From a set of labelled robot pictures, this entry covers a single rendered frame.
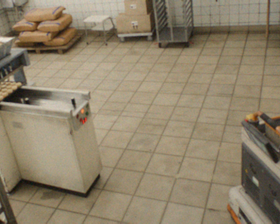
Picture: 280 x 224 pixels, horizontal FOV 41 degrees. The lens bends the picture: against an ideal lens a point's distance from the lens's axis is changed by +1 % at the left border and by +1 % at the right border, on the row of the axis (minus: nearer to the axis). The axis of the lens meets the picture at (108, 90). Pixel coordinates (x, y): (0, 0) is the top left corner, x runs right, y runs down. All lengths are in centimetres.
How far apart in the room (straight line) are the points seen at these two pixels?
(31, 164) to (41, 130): 45
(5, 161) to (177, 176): 152
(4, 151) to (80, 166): 71
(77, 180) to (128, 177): 52
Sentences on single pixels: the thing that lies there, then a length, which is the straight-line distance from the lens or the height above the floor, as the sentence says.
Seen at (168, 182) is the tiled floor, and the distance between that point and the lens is 337.
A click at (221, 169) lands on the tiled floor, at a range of 350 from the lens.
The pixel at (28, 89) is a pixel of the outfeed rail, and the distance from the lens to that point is 337.
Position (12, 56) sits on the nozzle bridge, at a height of 118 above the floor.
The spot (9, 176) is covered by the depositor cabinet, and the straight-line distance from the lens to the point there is 351.
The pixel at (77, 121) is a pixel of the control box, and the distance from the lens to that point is 290.
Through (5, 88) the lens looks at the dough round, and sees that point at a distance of 342.
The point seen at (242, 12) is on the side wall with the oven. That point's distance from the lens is 648.
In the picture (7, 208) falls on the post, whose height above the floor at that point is 115.
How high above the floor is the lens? 225
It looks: 27 degrees down
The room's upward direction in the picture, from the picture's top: 10 degrees counter-clockwise
